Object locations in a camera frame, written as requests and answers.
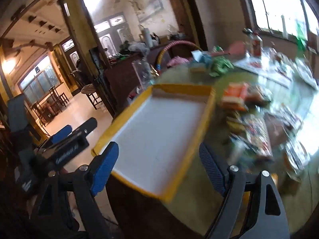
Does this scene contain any grey plastic bag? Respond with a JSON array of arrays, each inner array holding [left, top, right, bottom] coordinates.
[[128, 42, 150, 55]]

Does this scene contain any white paper mat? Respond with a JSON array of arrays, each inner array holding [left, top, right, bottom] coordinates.
[[234, 55, 294, 89]]

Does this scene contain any green plastic bottle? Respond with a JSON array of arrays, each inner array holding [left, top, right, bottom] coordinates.
[[295, 20, 308, 53]]

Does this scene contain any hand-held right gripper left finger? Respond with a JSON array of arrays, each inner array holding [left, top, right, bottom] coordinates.
[[31, 141, 120, 239]]

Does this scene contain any framed fish picture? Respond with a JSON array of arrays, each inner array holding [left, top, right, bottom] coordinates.
[[132, 0, 165, 23]]

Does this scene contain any wooden dining chair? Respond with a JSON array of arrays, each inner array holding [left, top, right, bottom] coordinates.
[[32, 101, 53, 125], [48, 86, 69, 107]]

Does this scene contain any yellow snack packet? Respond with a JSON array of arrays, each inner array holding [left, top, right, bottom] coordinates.
[[225, 115, 246, 135]]

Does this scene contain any yellow cardboard tray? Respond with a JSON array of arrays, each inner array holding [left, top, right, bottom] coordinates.
[[92, 83, 217, 203]]

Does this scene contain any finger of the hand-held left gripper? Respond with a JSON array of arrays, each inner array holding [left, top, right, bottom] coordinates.
[[67, 118, 97, 140], [39, 125, 73, 150]]

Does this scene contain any white plastic bag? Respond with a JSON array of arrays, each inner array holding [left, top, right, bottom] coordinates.
[[294, 57, 319, 90]]

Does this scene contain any wooden chair with cushion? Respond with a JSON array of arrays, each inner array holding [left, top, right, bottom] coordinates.
[[72, 71, 104, 110]]

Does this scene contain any teal tissue box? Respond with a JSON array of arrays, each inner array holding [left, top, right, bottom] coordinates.
[[190, 50, 215, 74]]

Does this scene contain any yellow-edged packet black label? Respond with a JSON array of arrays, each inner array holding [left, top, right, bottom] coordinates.
[[232, 116, 273, 158]]

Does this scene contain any dark wooden cabinet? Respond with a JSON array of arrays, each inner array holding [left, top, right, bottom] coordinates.
[[103, 38, 197, 117]]

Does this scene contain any liquor bottle red label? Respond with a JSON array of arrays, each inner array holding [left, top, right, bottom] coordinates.
[[249, 31, 263, 56]]

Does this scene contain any black metal stand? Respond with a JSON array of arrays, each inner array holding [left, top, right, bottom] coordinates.
[[89, 47, 111, 105]]

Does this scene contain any green clear packet black label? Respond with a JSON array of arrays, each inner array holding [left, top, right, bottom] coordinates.
[[284, 139, 311, 172]]

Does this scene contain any pink yellow hoop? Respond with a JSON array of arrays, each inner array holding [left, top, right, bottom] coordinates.
[[156, 40, 203, 70]]

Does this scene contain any large orange cracker packet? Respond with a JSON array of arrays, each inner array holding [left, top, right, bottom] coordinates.
[[221, 82, 250, 111]]

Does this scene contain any pink cloth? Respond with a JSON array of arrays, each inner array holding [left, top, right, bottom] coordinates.
[[166, 56, 193, 68]]

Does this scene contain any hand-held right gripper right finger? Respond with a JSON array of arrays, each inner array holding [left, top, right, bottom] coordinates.
[[199, 142, 291, 239]]

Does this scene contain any clear water bottle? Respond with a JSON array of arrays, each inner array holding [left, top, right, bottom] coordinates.
[[243, 28, 255, 53]]

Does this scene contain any window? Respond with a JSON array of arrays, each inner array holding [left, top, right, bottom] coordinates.
[[234, 0, 319, 43]]

